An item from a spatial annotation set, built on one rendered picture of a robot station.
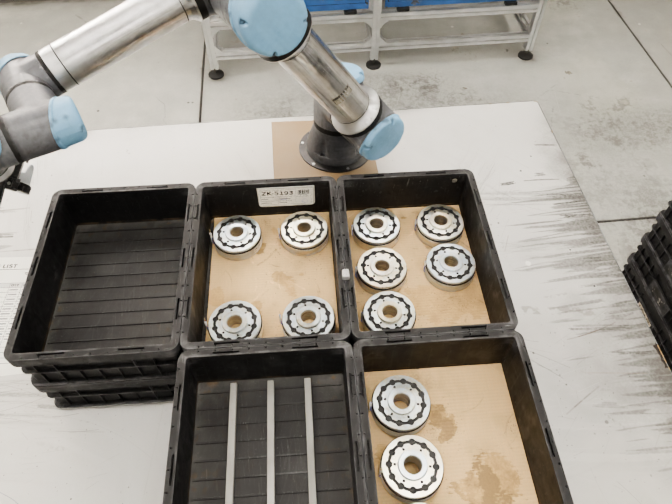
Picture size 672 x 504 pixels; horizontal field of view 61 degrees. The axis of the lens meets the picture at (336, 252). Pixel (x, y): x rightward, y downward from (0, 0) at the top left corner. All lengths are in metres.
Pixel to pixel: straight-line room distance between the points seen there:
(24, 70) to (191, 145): 0.71
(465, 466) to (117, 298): 0.74
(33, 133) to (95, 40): 0.20
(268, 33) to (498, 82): 2.30
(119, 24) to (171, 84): 2.09
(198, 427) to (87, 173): 0.88
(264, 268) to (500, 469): 0.60
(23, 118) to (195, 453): 0.60
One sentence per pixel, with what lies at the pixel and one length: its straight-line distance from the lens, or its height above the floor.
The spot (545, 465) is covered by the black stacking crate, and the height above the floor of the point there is 0.90.
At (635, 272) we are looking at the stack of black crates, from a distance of 2.14.
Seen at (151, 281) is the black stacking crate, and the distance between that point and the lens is 1.24.
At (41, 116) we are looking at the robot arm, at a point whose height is 1.25.
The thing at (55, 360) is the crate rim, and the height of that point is 0.92.
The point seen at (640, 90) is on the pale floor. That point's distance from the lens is 3.37.
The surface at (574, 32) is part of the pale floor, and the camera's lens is 3.68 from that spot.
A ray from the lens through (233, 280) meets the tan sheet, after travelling 1.20.
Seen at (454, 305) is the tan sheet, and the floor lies 0.83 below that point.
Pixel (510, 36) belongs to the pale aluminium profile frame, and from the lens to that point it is 3.26.
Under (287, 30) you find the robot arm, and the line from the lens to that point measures 0.98.
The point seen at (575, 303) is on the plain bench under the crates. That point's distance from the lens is 1.41.
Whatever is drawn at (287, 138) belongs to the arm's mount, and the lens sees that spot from 1.53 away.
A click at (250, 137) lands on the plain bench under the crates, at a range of 1.69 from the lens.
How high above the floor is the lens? 1.81
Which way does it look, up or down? 53 degrees down
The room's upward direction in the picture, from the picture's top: straight up
